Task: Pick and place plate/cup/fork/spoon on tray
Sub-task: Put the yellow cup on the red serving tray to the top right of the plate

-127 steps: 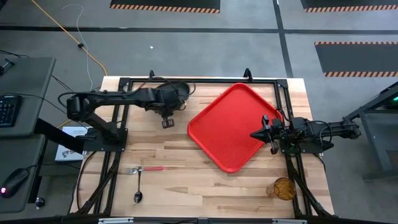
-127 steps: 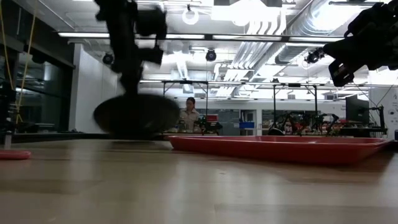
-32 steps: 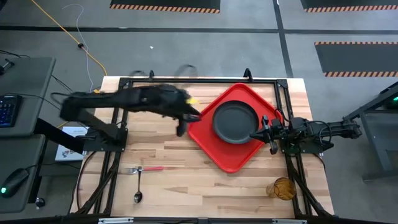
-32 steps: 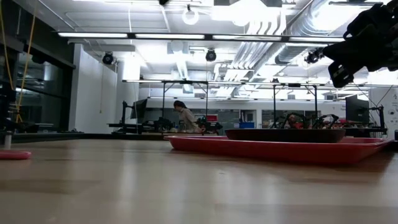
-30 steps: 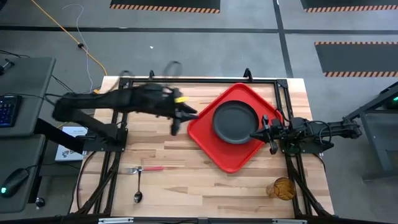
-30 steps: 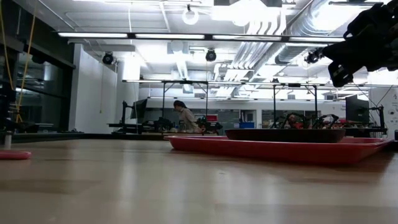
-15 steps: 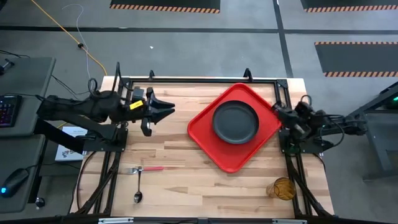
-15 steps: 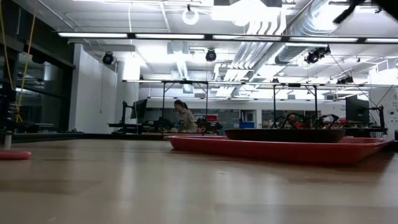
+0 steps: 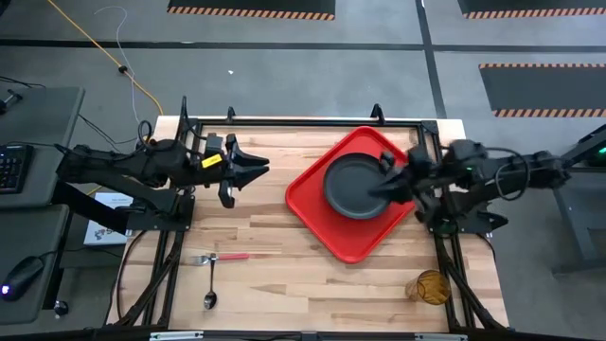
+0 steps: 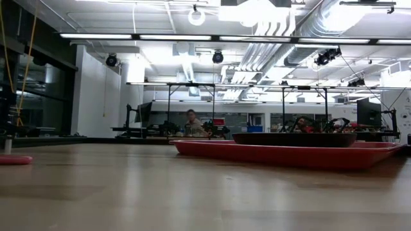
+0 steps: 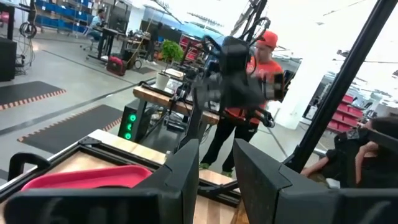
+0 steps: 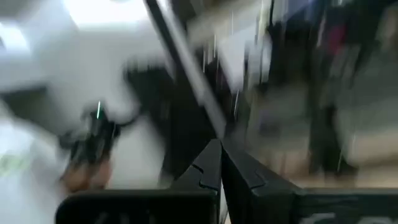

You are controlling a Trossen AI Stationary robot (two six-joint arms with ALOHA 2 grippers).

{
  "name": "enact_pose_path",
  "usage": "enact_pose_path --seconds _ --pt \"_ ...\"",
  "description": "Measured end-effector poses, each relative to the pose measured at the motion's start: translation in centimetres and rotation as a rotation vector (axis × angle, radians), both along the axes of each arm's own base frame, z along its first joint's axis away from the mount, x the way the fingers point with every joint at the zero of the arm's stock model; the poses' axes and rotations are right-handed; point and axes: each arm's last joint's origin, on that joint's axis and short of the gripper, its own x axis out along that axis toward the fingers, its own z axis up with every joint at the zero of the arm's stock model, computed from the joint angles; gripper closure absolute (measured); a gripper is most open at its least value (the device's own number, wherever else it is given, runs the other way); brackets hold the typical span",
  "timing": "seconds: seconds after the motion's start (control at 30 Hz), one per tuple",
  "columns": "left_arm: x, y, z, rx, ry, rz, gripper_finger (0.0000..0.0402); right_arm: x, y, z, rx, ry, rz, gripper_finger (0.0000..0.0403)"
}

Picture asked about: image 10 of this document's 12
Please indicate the black background robot arm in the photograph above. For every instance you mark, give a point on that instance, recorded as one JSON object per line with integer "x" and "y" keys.
{"x": 216, "y": 130}
{"x": 168, "y": 128}
{"x": 334, "y": 124}

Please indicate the red plastic tray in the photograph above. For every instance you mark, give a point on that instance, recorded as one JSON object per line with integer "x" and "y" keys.
{"x": 273, "y": 158}

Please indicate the dark round plate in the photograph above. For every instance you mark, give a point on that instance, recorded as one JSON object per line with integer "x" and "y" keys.
{"x": 295, "y": 140}

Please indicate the person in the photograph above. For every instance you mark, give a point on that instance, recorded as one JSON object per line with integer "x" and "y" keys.
{"x": 302, "y": 123}
{"x": 193, "y": 125}

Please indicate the blue box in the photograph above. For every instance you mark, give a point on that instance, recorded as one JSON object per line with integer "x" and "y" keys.
{"x": 254, "y": 129}

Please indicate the black computer monitor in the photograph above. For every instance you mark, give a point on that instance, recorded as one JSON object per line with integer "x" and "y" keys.
{"x": 367, "y": 114}
{"x": 144, "y": 112}

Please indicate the long ceiling light bar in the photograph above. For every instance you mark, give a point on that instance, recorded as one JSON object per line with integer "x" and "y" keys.
{"x": 176, "y": 37}

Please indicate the pink flat object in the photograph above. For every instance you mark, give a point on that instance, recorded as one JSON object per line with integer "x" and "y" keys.
{"x": 14, "y": 160}

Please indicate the small white cylinder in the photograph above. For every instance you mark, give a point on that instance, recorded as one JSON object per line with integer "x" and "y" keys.
{"x": 8, "y": 146}

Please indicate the black overhead station frame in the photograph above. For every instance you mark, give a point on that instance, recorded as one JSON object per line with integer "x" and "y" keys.
{"x": 169, "y": 102}
{"x": 283, "y": 109}

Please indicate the black ceiling camera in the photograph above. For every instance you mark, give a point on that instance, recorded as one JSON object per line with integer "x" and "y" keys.
{"x": 111, "y": 60}
{"x": 217, "y": 57}
{"x": 326, "y": 57}

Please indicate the silver ventilation duct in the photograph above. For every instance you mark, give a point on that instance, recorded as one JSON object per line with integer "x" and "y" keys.
{"x": 316, "y": 22}

